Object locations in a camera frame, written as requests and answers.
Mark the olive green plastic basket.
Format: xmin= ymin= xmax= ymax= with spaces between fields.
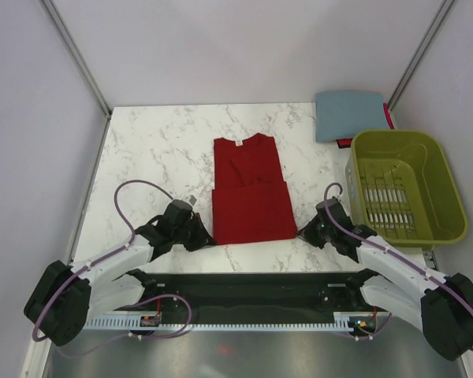
xmin=345 ymin=130 xmax=468 ymax=250

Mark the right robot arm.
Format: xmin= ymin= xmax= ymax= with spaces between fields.
xmin=299 ymin=198 xmax=473 ymax=361

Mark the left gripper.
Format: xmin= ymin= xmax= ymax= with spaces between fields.
xmin=173 ymin=213 xmax=216 ymax=252

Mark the right aluminium frame post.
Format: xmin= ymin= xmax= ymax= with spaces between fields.
xmin=387 ymin=0 xmax=457 ymax=112

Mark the aluminium frame post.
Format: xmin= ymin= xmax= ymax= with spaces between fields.
xmin=387 ymin=0 xmax=457 ymax=112
xmin=38 ymin=0 xmax=112 ymax=120

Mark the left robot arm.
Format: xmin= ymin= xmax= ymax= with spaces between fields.
xmin=24 ymin=199 xmax=216 ymax=347

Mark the left aluminium frame post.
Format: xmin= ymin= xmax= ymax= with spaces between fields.
xmin=38 ymin=0 xmax=112 ymax=120

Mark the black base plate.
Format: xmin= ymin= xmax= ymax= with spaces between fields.
xmin=137 ymin=271 xmax=393 ymax=326

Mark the folded blue t-shirt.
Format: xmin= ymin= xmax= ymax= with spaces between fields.
xmin=315 ymin=91 xmax=389 ymax=143

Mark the red t-shirt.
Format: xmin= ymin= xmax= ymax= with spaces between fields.
xmin=212 ymin=133 xmax=297 ymax=245

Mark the white slotted cable duct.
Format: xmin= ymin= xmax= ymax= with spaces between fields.
xmin=84 ymin=312 xmax=377 ymax=332

